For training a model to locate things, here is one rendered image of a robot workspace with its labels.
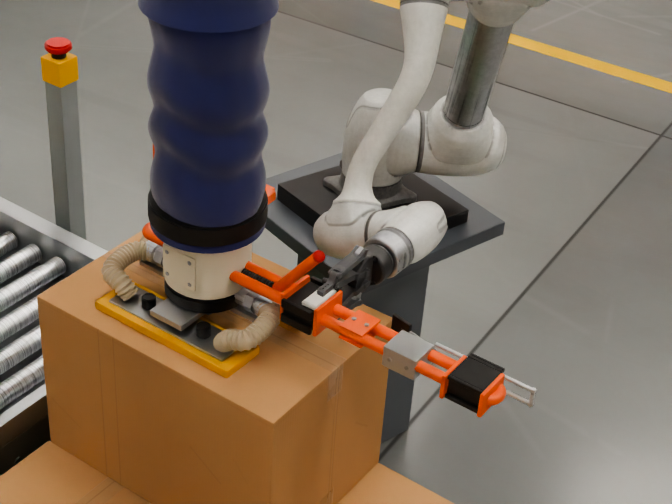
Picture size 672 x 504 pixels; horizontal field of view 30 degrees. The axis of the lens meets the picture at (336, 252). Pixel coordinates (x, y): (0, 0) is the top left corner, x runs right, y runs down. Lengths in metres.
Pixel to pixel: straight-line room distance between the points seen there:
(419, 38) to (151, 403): 0.90
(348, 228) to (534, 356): 1.55
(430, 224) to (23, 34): 3.59
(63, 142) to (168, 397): 1.19
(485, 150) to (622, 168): 2.06
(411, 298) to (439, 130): 0.53
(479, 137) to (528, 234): 1.58
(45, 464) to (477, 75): 1.27
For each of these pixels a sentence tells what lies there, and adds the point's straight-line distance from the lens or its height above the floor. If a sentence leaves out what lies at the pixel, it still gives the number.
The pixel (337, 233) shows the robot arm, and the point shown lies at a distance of 2.60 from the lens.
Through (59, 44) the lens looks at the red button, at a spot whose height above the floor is 1.04.
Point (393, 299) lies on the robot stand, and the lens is 3.29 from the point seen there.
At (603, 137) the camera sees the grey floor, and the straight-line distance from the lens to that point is 5.30.
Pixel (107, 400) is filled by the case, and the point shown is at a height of 0.77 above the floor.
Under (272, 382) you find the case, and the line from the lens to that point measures 2.35.
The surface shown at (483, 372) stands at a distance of 2.18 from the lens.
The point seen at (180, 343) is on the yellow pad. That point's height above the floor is 0.96.
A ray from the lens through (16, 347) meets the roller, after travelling 3.09.
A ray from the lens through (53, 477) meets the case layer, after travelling 2.76.
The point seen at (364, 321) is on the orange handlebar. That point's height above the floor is 1.09.
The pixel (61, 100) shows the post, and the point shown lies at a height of 0.89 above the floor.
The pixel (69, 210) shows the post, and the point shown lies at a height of 0.55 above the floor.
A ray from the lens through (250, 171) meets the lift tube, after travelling 2.28.
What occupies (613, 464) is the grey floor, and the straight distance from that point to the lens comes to 3.71.
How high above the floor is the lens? 2.49
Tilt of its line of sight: 35 degrees down
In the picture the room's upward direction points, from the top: 4 degrees clockwise
